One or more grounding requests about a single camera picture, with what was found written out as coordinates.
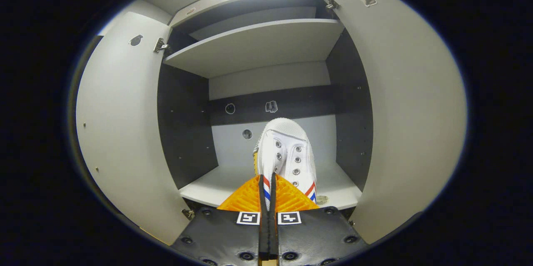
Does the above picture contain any white striped shoe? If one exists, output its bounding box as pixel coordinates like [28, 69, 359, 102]
[253, 117, 318, 212]

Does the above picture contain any grey shoe cabinet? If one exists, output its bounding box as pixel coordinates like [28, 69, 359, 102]
[156, 0, 374, 221]

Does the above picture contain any grey shoe cabinet door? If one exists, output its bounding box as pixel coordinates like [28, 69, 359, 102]
[75, 11, 193, 246]
[317, 0, 468, 245]

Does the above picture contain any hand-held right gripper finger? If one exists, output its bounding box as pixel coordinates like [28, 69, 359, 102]
[269, 172, 369, 266]
[171, 173, 269, 266]

